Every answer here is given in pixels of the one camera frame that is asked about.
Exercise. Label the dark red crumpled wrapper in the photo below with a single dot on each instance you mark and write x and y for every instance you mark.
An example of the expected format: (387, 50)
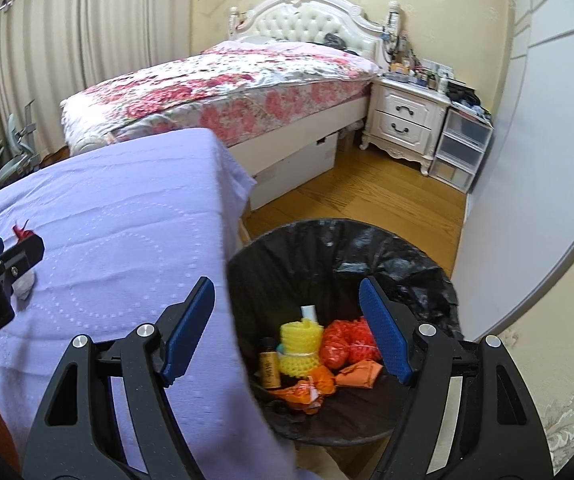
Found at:
(22, 232)

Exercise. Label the beige curtain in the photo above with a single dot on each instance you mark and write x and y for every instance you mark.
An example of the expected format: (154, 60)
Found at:
(51, 49)

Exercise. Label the silver white tube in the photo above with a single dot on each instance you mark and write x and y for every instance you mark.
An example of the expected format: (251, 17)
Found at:
(309, 313)

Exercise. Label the orange-red foam net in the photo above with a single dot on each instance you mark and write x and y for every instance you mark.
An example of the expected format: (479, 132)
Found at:
(347, 342)

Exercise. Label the floral quilt bed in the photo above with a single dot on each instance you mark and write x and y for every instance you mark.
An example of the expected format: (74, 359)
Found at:
(263, 101)

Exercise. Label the grey desk chair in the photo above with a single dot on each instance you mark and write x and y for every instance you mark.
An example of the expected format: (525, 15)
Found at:
(24, 155)

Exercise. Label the black lined trash bin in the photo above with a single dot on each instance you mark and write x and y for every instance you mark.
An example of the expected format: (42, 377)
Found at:
(320, 263)

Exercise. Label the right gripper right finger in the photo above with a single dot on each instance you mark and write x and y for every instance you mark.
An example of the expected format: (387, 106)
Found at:
(469, 413)

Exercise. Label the white nightstand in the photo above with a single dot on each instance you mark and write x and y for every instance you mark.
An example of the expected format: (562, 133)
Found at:
(405, 121)

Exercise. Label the white under-bed box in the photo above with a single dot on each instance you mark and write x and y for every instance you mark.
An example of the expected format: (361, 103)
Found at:
(302, 166)

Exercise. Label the yellow foam net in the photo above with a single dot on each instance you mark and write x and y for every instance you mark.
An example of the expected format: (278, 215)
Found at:
(298, 352)

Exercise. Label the white tufted headboard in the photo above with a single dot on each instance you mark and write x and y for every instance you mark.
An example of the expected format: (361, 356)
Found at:
(313, 20)

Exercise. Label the white crumpled tissue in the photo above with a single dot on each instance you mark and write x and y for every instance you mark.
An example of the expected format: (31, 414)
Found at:
(24, 285)

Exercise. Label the plastic drawer unit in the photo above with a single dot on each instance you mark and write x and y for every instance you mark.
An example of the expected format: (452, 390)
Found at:
(461, 149)

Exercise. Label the orange plastic wrapper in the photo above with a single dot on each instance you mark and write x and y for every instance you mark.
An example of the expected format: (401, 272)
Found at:
(309, 394)

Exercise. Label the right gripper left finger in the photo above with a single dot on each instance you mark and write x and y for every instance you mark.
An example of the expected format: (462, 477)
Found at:
(105, 413)

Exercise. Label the purple bed cover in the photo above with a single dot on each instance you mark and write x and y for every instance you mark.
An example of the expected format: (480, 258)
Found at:
(128, 229)

